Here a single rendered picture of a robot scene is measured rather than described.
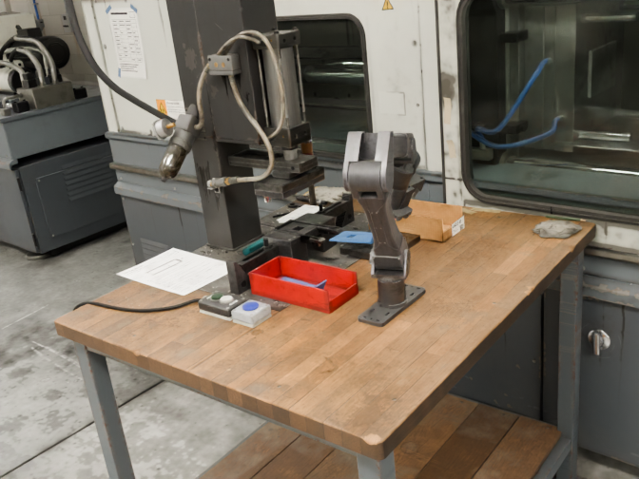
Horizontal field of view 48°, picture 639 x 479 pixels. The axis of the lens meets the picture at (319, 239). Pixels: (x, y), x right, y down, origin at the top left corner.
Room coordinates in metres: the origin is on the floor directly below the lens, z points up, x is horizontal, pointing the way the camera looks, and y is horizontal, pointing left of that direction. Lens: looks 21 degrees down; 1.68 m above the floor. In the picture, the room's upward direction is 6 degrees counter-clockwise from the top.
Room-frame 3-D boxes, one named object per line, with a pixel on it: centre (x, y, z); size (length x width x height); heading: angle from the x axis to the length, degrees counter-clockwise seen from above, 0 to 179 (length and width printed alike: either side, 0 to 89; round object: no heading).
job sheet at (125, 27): (3.40, 0.77, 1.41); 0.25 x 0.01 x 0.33; 47
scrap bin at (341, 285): (1.62, 0.05, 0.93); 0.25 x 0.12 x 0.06; 50
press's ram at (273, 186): (1.91, 0.12, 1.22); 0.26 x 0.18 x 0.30; 50
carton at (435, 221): (1.97, -0.29, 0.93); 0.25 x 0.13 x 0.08; 50
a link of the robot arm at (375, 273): (1.51, -0.15, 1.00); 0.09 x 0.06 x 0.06; 68
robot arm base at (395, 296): (1.50, -0.15, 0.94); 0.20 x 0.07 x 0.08; 140
